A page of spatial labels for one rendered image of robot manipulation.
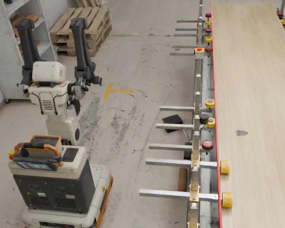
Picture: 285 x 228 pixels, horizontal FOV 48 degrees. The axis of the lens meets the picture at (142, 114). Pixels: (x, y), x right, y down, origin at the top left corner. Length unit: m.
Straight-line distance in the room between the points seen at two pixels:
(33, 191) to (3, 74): 2.25
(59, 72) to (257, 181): 1.51
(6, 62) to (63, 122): 2.02
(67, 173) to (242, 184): 1.19
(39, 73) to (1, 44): 1.95
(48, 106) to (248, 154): 1.45
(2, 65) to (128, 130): 1.84
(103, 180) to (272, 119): 1.50
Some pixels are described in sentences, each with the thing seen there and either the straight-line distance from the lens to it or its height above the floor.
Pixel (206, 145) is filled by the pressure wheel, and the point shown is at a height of 0.91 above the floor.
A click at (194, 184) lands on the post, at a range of 1.84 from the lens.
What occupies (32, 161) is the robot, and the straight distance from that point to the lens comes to 2.27.
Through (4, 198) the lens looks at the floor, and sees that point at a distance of 3.47.
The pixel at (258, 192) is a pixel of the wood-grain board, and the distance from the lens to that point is 2.02.
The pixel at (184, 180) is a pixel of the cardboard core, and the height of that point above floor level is 0.08.
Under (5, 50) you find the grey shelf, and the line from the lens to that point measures 4.34.
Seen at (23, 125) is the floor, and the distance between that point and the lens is 4.28.
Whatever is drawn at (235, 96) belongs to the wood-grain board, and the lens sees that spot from 2.75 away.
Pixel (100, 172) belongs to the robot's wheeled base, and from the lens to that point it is 2.97.
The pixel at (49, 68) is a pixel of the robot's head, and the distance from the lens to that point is 2.40.
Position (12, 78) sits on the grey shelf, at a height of 0.42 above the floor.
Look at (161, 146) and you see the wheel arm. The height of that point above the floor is 0.86.
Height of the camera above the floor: 2.42
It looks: 37 degrees down
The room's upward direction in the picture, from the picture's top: 5 degrees counter-clockwise
